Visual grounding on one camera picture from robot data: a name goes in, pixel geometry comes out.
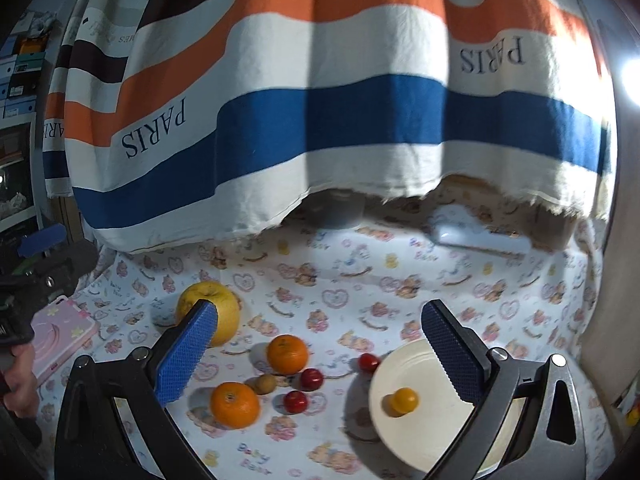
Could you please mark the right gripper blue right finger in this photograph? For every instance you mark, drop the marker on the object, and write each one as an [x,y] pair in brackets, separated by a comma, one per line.
[459,351]

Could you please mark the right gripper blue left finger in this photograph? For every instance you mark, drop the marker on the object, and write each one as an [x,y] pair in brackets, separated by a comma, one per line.
[179,349]

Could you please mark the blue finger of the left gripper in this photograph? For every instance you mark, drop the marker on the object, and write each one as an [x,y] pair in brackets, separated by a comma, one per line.
[42,240]

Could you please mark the brown kiwi fruit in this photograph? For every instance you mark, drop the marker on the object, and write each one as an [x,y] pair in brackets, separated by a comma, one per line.
[265,384]

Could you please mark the orange mandarin front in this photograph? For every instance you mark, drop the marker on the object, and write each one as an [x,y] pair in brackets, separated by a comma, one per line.
[234,405]

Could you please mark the orange mandarin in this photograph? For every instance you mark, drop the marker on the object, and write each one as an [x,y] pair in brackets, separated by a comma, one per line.
[234,405]
[287,354]

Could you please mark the small red apple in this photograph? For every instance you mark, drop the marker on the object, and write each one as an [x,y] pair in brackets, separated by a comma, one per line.
[295,402]
[311,379]

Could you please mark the left human hand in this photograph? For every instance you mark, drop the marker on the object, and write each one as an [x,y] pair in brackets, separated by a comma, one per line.
[22,399]

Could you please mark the large yellow pomelo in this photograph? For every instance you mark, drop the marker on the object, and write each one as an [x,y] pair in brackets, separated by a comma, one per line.
[227,306]

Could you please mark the pink storage box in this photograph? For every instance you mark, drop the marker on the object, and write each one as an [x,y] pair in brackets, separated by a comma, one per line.
[60,330]

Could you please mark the yellow cherry tomato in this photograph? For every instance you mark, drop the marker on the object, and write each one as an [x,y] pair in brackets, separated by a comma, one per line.
[404,401]

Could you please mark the orange mandarin near pomelo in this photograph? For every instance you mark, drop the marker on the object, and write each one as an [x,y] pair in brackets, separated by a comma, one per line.
[287,354]

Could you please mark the cream round plate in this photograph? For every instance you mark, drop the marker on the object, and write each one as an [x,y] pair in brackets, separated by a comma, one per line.
[420,437]

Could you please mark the small red cherry tomato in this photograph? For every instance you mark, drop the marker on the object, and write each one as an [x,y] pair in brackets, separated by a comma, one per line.
[368,362]

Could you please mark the baby bear printed sheet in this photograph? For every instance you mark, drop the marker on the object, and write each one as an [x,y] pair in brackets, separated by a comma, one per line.
[345,293]

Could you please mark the white remote control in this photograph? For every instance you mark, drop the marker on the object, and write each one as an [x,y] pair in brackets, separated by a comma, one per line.
[456,228]

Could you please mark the beige wooden headboard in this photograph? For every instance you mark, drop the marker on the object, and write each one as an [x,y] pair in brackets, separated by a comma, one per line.
[610,348]

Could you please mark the grey round object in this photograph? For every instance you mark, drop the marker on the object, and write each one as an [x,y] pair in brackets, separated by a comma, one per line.
[334,209]

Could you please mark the shelf with boxes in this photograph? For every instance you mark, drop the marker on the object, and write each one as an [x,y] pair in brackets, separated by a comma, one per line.
[23,62]

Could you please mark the striped Paris blanket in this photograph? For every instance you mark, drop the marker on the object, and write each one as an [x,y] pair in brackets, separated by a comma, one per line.
[177,121]

